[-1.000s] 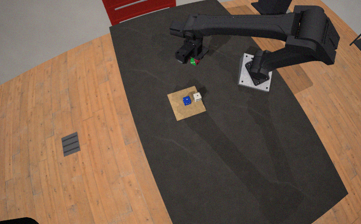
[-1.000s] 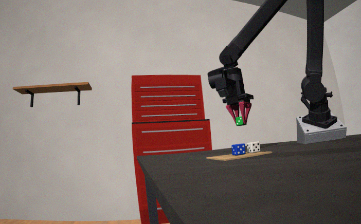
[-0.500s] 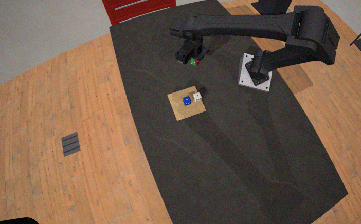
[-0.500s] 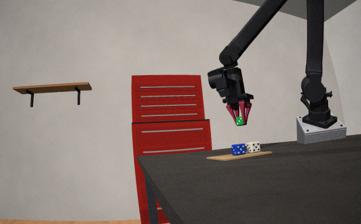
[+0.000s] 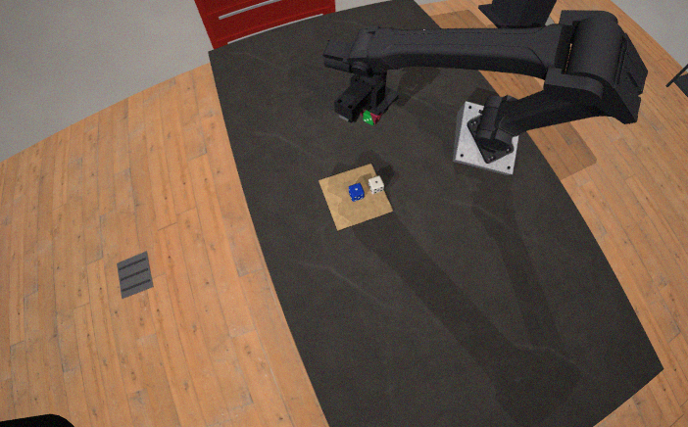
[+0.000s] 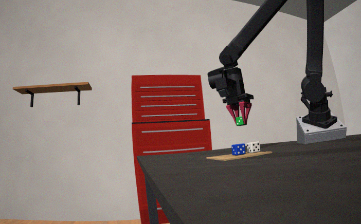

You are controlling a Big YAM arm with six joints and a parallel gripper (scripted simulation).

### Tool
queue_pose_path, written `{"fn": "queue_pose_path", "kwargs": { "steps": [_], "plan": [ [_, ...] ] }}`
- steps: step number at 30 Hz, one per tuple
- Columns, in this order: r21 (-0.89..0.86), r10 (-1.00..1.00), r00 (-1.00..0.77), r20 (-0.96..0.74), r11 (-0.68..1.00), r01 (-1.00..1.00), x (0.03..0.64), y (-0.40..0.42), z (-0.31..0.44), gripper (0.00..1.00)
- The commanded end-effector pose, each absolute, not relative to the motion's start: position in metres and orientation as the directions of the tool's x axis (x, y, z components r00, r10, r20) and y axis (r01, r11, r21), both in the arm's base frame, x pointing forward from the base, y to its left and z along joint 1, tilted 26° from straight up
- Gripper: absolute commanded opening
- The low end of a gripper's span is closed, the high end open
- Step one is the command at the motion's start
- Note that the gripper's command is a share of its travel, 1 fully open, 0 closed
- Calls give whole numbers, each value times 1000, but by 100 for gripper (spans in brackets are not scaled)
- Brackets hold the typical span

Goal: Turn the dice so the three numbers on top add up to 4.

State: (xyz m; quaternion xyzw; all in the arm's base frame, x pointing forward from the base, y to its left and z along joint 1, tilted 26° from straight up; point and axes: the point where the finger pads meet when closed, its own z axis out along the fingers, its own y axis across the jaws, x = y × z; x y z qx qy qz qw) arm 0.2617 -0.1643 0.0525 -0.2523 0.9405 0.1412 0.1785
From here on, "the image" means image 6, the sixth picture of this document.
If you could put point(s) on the blue dice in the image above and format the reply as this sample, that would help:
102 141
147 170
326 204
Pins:
238 149

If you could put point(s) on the green dice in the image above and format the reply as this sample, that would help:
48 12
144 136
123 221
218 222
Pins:
239 121

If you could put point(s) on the tan flat mat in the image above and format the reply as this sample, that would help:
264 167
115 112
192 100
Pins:
232 157

